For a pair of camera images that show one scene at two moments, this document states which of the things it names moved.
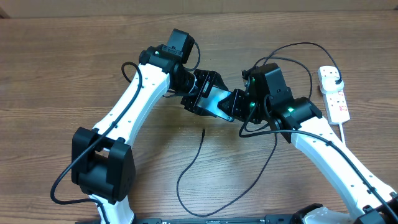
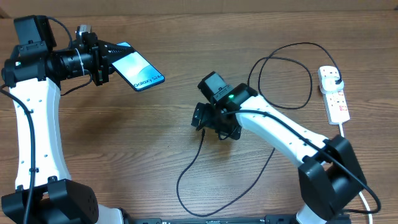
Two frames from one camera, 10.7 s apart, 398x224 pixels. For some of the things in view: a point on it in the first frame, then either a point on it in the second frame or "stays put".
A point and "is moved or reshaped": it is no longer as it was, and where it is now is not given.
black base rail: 212,220 stays put
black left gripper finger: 217,81 → 112,51
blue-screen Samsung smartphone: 210,103 is moved or reshaped
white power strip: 336,103 stays put
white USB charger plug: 328,85 stays put
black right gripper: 237,99 → 209,112
